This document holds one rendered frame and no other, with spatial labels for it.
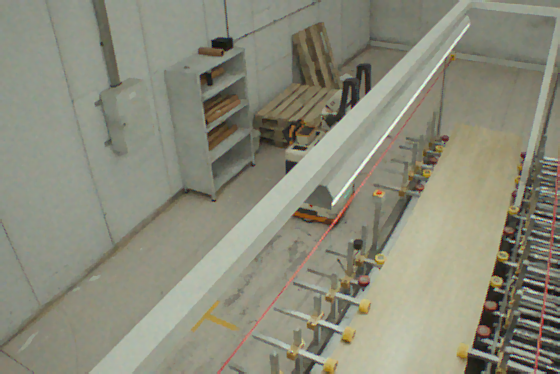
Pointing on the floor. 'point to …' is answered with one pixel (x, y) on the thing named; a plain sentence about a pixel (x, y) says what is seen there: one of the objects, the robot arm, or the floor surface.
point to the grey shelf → (214, 168)
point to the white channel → (261, 224)
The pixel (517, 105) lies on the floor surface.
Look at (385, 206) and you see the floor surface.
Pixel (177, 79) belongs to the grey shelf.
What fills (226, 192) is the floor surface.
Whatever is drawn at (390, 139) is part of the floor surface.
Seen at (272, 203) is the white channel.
